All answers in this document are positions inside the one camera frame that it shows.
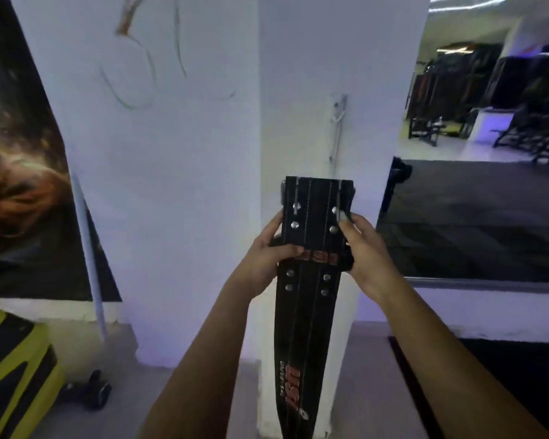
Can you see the person's right hand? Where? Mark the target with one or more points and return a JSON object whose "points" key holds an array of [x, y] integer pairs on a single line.
{"points": [[370, 262]]}

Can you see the person's left hand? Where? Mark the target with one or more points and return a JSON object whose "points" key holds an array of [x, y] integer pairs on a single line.
{"points": [[258, 269]]}

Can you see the person's left thumb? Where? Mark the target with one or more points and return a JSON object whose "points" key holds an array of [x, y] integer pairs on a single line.
{"points": [[287, 252]]}

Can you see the person's right thumb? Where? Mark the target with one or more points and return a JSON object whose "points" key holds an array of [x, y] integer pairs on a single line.
{"points": [[346, 240]]}

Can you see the black leather weightlifting belt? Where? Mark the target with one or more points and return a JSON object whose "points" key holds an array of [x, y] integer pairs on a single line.
{"points": [[309, 292]]}

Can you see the person's right forearm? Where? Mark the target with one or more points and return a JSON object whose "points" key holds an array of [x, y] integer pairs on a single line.
{"points": [[452, 370]]}

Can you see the person's left forearm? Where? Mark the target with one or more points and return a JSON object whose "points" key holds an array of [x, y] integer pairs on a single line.
{"points": [[201, 370]]}

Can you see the white pole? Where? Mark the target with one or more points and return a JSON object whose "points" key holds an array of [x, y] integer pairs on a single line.
{"points": [[88, 255]]}

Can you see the black floor mat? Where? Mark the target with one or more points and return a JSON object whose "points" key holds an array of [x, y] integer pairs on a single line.
{"points": [[498, 384]]}

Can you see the black dumbbell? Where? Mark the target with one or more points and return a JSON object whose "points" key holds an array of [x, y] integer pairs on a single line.
{"points": [[89, 390]]}

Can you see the yellow and black gym machine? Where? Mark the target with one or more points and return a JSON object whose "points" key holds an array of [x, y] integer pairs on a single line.
{"points": [[14, 370]]}

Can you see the metal wall hook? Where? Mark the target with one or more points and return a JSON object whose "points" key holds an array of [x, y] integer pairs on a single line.
{"points": [[337, 127]]}

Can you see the large wall mirror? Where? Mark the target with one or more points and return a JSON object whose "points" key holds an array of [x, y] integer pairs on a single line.
{"points": [[480, 146]]}

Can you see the dark wall poster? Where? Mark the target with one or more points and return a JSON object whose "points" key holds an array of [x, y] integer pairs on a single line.
{"points": [[23, 169]]}

